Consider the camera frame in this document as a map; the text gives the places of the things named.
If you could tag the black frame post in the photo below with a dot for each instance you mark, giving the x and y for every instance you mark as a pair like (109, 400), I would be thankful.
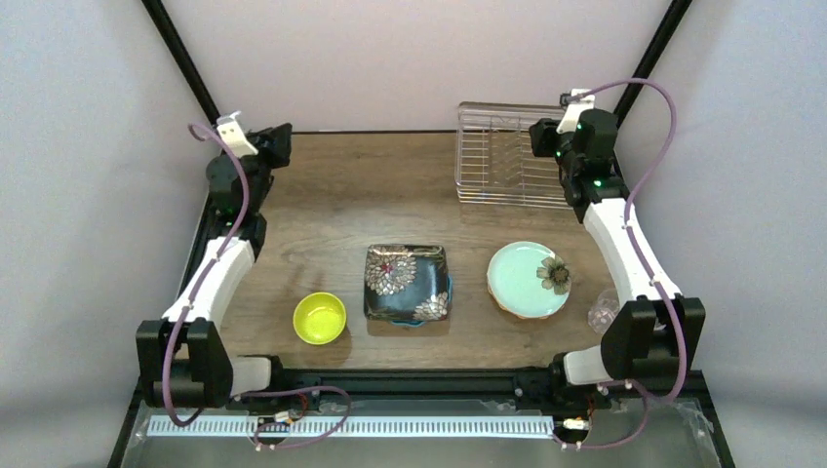
(167, 30)
(659, 41)

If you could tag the blue plate under square plate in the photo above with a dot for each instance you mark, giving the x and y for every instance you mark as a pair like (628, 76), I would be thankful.
(421, 303)

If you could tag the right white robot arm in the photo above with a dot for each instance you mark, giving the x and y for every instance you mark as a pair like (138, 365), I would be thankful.
(657, 328)

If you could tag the yellow-green small bowl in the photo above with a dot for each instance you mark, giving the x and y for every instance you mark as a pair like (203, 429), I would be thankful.
(319, 318)

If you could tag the clear plastic glass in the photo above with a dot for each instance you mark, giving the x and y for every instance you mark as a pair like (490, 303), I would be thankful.
(604, 310)

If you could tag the right black frame post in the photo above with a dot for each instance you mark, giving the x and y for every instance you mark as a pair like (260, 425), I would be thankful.
(659, 41)

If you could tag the left black frame post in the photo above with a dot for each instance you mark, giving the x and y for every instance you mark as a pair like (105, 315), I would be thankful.
(167, 30)

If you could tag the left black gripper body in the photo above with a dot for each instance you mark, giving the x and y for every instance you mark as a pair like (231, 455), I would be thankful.
(280, 140)

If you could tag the black floral square plate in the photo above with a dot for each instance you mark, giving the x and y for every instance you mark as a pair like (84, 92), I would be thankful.
(390, 268)

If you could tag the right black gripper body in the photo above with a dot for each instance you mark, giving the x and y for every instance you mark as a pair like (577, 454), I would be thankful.
(542, 136)

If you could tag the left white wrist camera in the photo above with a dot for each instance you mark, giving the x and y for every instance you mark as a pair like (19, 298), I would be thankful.
(233, 135)

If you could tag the white slotted cable duct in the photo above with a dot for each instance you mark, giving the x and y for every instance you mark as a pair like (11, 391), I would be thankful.
(498, 426)

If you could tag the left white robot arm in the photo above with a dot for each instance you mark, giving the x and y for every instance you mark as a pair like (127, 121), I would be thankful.
(181, 357)

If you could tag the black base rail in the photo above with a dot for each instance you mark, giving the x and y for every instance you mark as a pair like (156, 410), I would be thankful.
(531, 388)

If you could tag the metal wire dish rack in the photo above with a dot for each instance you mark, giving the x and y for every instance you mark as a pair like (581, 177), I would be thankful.
(494, 163)

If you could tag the light blue floral plate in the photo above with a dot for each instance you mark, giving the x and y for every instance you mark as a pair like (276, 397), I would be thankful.
(530, 279)

